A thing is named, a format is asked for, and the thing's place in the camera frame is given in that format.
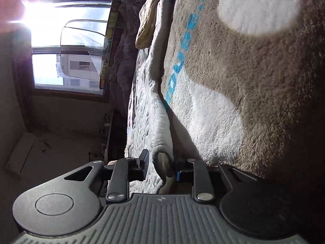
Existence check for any purple crumpled quilt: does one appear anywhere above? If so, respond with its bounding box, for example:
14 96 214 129
108 0 146 118

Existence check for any folded cream quilted cloth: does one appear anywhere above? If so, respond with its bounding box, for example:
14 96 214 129
135 0 160 50

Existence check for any white quilted baby garment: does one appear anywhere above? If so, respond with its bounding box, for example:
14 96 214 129
125 0 174 194

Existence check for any window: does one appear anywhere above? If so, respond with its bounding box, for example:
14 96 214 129
18 0 111 96

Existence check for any white wall air conditioner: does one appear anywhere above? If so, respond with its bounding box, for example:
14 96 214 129
5 132 37 177

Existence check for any Mickey Mouse fleece blanket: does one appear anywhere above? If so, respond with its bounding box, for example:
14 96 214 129
161 0 324 185

